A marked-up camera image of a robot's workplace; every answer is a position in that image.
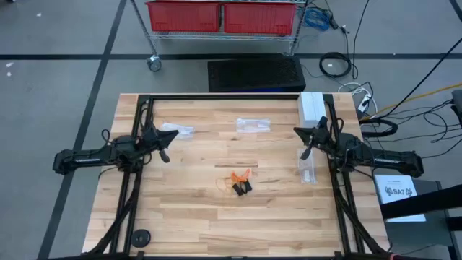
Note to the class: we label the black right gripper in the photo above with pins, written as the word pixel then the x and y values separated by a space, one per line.
pixel 321 139

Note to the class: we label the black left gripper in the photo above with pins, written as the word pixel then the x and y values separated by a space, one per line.
pixel 151 139

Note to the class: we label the clear plastic zip bag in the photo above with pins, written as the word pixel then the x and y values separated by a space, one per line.
pixel 252 125
pixel 308 169
pixel 184 130

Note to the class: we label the orange clips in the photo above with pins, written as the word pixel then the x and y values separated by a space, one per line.
pixel 246 175

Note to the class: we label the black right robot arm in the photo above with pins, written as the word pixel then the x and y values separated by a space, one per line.
pixel 393 160

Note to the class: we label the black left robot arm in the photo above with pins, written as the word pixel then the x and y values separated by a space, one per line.
pixel 86 157

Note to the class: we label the white cardboard box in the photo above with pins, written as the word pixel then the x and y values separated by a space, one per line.
pixel 311 106

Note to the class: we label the white power strip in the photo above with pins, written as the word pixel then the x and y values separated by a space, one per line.
pixel 364 103

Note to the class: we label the black round disc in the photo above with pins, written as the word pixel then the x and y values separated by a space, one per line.
pixel 140 238

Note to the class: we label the white printed paper sheet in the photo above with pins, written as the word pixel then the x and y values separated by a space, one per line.
pixel 397 202

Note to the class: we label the black power adapter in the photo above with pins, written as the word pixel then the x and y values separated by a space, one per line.
pixel 333 20

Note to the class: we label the red plastic bin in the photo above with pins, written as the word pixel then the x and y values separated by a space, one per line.
pixel 184 16
pixel 260 18

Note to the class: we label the black beam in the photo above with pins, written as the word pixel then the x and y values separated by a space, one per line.
pixel 422 204

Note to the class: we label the grey metal stand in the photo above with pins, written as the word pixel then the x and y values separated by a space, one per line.
pixel 418 238

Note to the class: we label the black aluminium table frame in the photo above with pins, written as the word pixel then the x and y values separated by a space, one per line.
pixel 223 96

